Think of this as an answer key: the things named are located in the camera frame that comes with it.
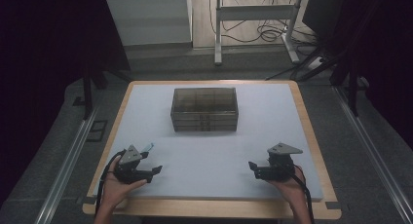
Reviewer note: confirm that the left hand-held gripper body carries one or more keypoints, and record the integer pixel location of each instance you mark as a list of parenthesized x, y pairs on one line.
[(130, 155)]

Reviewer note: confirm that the black metal stand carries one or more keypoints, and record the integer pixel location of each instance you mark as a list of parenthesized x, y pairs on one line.
[(87, 94)]

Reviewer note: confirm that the person's right hand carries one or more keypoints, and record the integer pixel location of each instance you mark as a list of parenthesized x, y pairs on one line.
[(290, 186)]

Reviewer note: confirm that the black tripod stand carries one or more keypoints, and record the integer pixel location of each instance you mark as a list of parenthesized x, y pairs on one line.
[(352, 87)]

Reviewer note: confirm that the aluminium floor rail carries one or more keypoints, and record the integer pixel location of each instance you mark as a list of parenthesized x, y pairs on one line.
[(65, 172), (373, 152)]

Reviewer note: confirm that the smoky transparent drawer box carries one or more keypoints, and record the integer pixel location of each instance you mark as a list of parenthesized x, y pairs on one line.
[(204, 108)]

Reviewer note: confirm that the white desk frame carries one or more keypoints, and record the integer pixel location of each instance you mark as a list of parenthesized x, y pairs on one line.
[(255, 13)]

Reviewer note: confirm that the person's left hand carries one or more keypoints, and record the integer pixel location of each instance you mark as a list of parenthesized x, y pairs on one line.
[(118, 190)]

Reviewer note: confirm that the small light blue item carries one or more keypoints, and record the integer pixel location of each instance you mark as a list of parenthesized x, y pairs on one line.
[(147, 148)]

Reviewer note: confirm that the white foam mat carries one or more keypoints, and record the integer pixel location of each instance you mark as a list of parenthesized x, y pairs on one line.
[(207, 165)]

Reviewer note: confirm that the white power strip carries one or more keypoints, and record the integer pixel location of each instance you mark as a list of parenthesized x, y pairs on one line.
[(315, 63)]

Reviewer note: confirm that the white cabinet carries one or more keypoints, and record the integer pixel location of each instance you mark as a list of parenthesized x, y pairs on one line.
[(149, 21)]

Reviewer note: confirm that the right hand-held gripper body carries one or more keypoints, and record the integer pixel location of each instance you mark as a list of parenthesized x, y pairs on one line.
[(279, 167)]

